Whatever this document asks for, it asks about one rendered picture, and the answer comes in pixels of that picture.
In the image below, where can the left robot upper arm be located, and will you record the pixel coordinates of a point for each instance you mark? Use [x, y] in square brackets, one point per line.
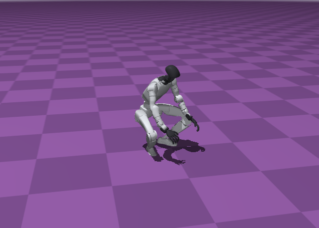
[177, 98]

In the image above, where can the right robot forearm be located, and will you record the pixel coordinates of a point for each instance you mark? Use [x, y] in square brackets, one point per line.
[157, 117]

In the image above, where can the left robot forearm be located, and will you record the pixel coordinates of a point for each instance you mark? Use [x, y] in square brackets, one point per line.
[183, 108]

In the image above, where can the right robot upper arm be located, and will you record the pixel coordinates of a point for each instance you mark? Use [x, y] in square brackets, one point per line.
[152, 90]

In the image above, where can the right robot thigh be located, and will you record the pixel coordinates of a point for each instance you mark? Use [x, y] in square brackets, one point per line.
[142, 118]

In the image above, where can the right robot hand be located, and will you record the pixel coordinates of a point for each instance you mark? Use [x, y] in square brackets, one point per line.
[171, 134]

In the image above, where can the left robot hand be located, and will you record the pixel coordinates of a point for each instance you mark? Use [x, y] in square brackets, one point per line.
[191, 119]

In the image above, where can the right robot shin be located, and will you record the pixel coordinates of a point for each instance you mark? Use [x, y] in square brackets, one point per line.
[149, 141]

